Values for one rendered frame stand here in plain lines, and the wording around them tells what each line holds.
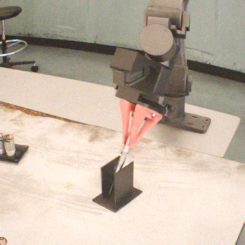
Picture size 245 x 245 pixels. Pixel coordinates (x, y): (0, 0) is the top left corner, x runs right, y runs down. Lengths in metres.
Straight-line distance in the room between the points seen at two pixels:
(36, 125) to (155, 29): 0.49
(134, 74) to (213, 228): 0.31
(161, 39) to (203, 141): 0.38
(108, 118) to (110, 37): 2.68
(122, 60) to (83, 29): 3.17
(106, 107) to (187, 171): 0.34
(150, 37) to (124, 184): 0.27
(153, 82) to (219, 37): 2.62
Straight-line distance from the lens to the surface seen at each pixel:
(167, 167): 0.88
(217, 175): 0.87
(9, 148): 0.89
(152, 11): 0.76
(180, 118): 1.03
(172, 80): 0.96
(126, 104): 0.73
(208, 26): 3.31
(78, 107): 1.12
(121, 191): 0.77
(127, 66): 0.66
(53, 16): 4.01
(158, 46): 0.67
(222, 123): 1.07
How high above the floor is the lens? 1.25
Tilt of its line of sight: 29 degrees down
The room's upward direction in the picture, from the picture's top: straight up
